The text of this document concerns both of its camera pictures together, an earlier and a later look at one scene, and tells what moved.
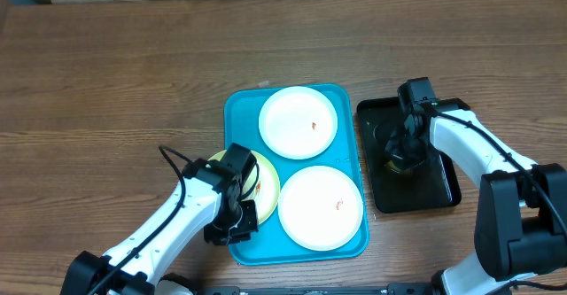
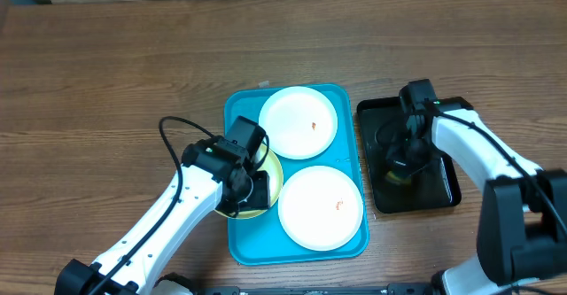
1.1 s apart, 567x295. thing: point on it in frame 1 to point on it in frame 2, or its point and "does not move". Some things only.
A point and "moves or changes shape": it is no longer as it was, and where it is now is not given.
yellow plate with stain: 262,186 moves or changes shape
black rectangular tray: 434,184 does not move
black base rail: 391,289 does not move
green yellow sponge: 390,166 moves or changes shape
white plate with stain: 298,122 does not move
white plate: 321,208 does not move
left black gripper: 244,231 to 260,197
